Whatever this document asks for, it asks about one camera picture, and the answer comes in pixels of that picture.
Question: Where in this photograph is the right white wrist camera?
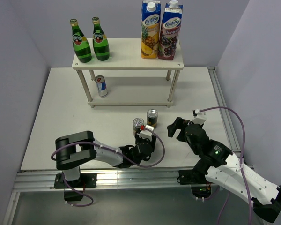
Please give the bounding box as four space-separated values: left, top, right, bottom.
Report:
192 109 207 126

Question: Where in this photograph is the dark energy can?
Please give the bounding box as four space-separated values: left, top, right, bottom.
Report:
132 117 144 137
147 109 158 127

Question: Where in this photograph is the white two-tier shelf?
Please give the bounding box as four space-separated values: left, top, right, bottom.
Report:
72 38 184 108

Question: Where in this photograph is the grape juice carton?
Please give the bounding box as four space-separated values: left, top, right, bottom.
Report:
158 0 183 60

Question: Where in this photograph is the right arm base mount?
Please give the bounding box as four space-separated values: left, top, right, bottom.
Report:
176 169 212 199

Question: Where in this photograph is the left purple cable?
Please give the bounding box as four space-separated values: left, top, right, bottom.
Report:
51 131 166 168

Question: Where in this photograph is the aluminium front rail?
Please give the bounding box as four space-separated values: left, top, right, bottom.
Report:
12 167 184 192

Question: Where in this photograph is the green perrier bottle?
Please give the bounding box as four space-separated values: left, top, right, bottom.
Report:
92 17 110 61
70 19 92 63

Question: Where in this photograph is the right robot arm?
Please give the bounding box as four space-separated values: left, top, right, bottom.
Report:
167 117 281 223

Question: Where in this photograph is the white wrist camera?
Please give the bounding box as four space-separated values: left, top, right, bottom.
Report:
192 109 207 126
139 125 155 140

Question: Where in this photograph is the Red Bull can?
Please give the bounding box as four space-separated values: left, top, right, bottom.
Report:
95 75 108 98

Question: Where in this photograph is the green Perrier bottle front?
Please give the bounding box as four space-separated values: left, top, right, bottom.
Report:
70 19 92 63

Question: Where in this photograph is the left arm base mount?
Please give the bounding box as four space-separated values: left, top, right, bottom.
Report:
53 173 97 207

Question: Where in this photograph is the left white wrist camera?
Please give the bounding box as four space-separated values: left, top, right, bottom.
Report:
139 125 155 140

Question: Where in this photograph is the aluminium side rail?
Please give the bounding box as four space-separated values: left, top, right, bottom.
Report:
207 67 241 157

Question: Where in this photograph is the pineapple juice carton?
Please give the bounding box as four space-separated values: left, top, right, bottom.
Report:
140 0 161 59

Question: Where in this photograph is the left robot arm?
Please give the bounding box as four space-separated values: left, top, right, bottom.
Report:
52 131 157 188

